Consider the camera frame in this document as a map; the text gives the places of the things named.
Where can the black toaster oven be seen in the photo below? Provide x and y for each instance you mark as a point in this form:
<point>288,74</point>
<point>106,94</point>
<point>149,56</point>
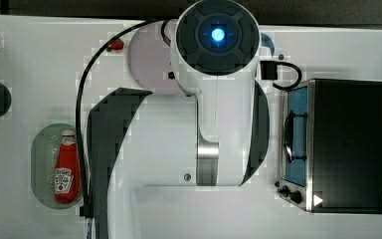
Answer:
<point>332,147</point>

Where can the red plush ketchup bottle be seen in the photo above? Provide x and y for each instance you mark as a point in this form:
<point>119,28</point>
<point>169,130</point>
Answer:
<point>67,169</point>

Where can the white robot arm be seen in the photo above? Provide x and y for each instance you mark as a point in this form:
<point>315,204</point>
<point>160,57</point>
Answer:
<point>212,131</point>

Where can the blue bowl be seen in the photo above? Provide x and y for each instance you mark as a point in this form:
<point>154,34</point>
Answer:
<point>268,43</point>

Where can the grey round plate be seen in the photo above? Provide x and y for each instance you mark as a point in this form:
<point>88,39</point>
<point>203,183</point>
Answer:
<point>149,61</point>

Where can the red plush strawberry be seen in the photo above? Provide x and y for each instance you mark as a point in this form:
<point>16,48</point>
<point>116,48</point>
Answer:
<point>115,45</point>

